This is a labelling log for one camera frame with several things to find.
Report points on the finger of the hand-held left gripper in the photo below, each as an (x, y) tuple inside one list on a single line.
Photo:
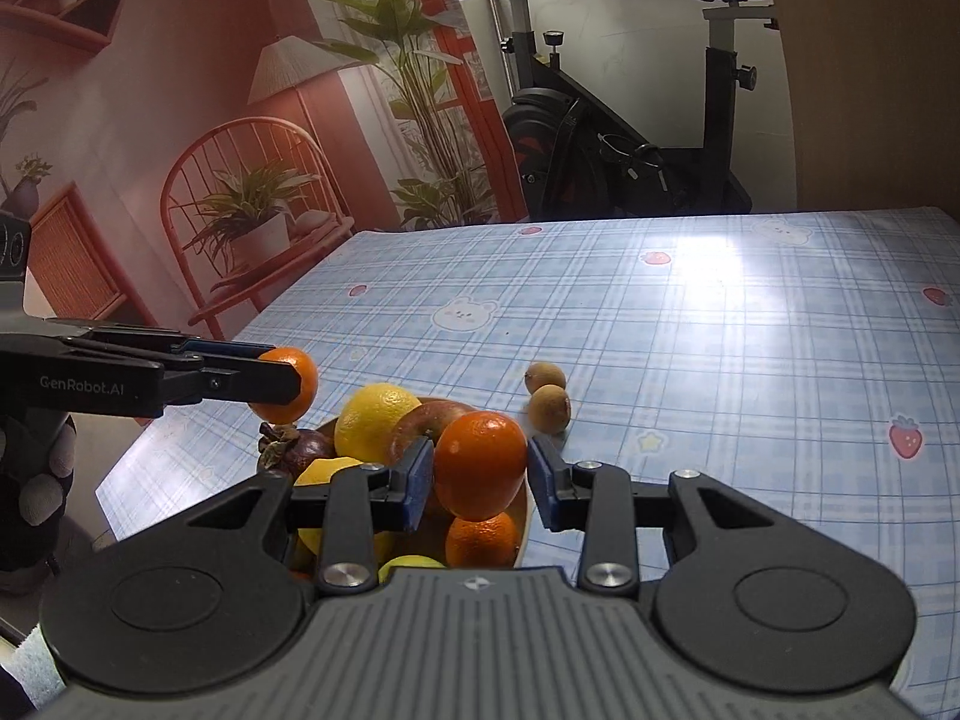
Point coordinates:
[(225, 349), (247, 384)]

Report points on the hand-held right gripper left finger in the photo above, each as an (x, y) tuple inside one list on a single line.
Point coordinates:
[(420, 484)]

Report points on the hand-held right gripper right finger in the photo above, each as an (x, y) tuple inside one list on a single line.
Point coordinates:
[(544, 484)]

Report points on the small tangerine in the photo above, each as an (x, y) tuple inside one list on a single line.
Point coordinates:
[(285, 412), (480, 465), (484, 544)]

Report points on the beige bowl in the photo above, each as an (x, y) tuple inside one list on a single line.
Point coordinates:
[(433, 540)]

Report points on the red apple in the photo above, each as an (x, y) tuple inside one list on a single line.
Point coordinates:
[(424, 424)]

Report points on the yellow orange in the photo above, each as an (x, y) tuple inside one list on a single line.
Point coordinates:
[(326, 469), (371, 424)]

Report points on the purple mangosteen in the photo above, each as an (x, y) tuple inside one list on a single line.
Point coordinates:
[(300, 450)]

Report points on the brown longan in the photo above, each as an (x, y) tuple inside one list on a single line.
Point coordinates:
[(544, 377), (550, 409)]

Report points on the blue plaid tablecloth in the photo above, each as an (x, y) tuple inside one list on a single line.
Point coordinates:
[(712, 352)]

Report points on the light fluffy cloth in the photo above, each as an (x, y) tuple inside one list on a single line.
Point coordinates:
[(34, 675)]

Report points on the black exercise bike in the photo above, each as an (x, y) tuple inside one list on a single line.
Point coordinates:
[(555, 135)]

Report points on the wooden door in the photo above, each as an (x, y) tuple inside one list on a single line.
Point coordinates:
[(862, 75)]

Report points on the wall poster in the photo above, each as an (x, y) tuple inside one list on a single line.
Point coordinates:
[(187, 52)]

